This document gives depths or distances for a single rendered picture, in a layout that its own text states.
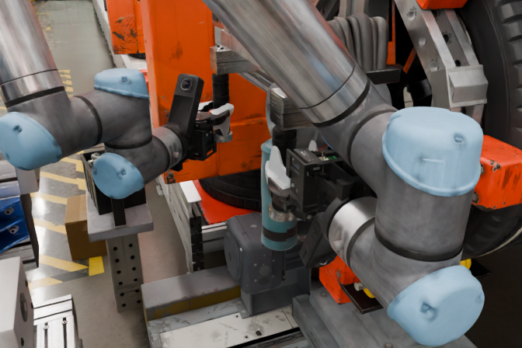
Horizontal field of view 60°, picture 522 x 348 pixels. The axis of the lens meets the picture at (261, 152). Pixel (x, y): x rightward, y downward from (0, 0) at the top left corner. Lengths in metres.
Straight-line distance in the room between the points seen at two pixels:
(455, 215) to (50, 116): 0.48
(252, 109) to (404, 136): 1.00
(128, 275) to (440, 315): 1.32
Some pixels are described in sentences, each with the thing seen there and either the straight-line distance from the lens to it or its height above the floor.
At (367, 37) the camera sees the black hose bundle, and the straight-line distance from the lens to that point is 0.67.
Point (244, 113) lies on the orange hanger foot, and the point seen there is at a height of 0.70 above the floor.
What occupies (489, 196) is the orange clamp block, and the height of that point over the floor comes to 0.84.
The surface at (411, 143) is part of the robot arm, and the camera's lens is 0.36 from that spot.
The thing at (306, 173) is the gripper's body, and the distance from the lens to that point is 0.54.
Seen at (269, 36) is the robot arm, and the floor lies 1.06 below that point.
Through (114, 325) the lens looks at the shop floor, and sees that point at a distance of 1.68.
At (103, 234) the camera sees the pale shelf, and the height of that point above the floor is 0.44.
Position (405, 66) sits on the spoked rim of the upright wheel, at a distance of 0.92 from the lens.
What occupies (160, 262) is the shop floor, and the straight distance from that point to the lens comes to 1.91.
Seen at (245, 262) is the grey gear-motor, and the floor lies 0.35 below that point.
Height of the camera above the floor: 1.13
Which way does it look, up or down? 24 degrees down
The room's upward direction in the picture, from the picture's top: straight up
